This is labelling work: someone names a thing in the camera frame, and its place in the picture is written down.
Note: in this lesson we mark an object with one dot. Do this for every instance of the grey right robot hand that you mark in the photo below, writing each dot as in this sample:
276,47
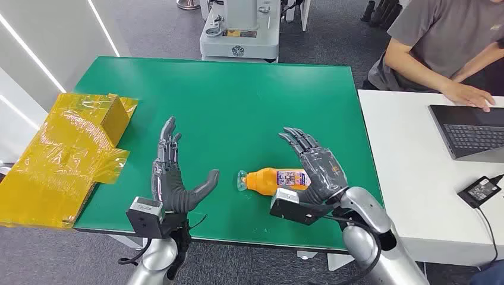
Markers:
323,169

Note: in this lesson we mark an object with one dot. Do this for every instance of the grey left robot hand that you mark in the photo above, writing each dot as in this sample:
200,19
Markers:
171,188

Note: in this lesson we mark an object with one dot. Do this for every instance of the orange bottle with clear cap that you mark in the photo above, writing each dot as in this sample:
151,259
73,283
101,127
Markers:
264,181

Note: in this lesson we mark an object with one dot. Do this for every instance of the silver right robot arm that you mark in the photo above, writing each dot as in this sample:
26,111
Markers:
366,212

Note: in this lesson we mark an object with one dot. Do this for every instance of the person's left forearm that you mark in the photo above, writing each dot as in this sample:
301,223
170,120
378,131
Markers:
478,63

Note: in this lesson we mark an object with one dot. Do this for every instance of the person's right forearm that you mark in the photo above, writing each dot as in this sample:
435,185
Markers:
417,71

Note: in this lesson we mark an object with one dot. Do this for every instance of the white table foot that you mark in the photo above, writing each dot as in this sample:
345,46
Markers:
338,262
128,242

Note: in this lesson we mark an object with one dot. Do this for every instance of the yellow tape-wrapped cardboard box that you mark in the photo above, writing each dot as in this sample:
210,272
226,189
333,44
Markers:
47,169

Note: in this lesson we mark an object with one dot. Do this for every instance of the dark grey laptop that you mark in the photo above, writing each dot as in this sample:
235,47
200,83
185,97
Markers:
472,133

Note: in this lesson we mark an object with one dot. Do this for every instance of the grey white machine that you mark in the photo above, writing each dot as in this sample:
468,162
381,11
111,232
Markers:
240,37

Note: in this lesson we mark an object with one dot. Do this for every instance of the black power adapter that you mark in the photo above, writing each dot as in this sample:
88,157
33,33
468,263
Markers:
478,191

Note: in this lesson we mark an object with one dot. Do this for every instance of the person's right hand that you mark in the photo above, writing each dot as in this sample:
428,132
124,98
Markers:
468,96

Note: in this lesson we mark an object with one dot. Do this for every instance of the black objects on floor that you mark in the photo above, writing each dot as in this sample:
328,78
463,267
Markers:
384,13

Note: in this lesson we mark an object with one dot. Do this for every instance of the person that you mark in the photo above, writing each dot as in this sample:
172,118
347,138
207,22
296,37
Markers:
441,35

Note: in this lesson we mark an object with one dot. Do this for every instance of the chrome stand base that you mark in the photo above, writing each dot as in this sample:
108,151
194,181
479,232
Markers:
188,4

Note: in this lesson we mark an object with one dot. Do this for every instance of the dark blue cloth item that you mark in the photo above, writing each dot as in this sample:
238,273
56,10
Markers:
490,275

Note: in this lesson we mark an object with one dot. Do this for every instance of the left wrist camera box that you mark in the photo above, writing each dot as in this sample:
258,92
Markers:
143,218

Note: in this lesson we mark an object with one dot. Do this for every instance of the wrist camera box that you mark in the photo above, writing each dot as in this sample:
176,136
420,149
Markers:
143,218
291,206

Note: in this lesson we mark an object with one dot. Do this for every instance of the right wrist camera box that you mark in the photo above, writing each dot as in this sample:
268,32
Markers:
291,206

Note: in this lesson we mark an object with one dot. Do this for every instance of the white frame posts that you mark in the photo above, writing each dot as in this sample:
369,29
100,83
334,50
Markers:
304,13

